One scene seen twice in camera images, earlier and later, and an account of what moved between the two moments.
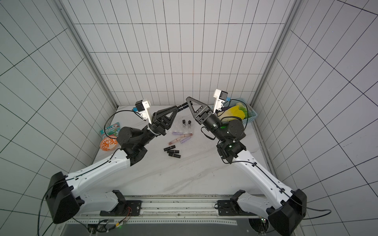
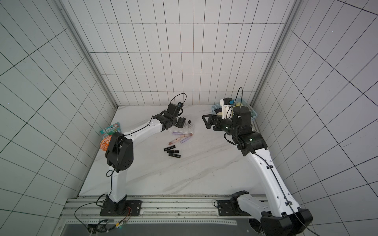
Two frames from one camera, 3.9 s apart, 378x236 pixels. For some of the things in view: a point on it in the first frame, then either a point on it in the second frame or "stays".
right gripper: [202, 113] -> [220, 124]
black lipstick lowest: [174, 155] stays
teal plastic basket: [235, 102] stays
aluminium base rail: [177, 210] stays
